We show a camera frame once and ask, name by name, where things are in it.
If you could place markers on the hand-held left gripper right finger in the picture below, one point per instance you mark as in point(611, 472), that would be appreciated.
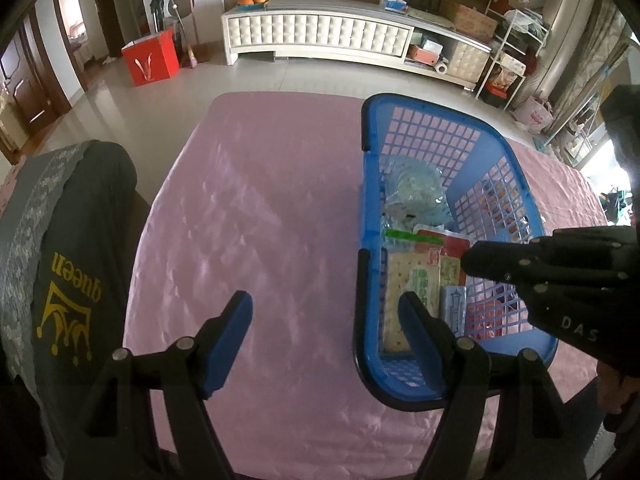
point(420, 325)

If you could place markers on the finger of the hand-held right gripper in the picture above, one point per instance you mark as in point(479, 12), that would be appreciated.
point(500, 260)

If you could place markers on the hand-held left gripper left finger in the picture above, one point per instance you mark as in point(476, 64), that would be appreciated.
point(230, 340)

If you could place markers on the light blue snack packet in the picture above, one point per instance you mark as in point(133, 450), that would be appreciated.
point(454, 307)

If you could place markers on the green label cracker packet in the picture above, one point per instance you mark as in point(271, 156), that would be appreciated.
point(417, 285)

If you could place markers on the red snack packet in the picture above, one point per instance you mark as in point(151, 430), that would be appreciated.
point(452, 247)

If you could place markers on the green edged snack packet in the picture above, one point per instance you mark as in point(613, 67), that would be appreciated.
point(405, 236)

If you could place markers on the blue plastic basket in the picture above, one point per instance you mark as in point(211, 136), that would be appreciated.
point(372, 185)

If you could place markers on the person's right hand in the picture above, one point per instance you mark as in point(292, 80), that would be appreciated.
point(612, 395)

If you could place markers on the pink quilted tablecloth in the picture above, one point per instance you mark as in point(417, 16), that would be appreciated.
point(260, 210)

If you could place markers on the white pink shopping bag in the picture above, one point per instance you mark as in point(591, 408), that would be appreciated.
point(532, 117)

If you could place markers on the paper towel roll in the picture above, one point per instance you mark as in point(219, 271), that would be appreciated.
point(441, 66)

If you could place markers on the patterned curtain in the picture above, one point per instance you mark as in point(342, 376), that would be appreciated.
point(595, 60)

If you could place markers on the cardboard box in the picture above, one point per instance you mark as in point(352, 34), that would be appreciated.
point(475, 22)

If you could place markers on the standing air conditioner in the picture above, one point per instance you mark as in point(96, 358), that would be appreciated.
point(565, 25)

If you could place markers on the blue tissue box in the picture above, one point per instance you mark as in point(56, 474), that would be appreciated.
point(395, 5)

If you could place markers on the red box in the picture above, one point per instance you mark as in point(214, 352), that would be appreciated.
point(150, 60)

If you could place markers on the white tufted TV cabinet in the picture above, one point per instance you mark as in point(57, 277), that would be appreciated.
point(310, 30)

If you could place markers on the brown wooden door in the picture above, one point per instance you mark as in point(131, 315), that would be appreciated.
point(25, 80)

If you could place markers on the floor fan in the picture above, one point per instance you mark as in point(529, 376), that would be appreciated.
point(181, 2)

